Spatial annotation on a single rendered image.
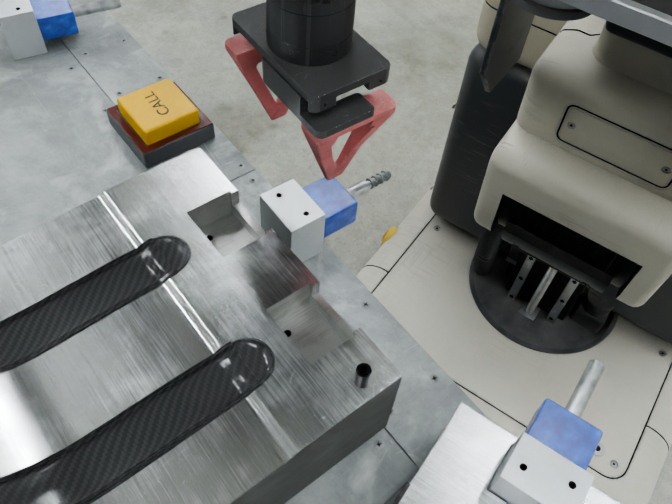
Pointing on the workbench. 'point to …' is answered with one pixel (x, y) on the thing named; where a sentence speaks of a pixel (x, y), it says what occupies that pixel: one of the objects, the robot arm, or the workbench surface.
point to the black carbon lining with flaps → (127, 443)
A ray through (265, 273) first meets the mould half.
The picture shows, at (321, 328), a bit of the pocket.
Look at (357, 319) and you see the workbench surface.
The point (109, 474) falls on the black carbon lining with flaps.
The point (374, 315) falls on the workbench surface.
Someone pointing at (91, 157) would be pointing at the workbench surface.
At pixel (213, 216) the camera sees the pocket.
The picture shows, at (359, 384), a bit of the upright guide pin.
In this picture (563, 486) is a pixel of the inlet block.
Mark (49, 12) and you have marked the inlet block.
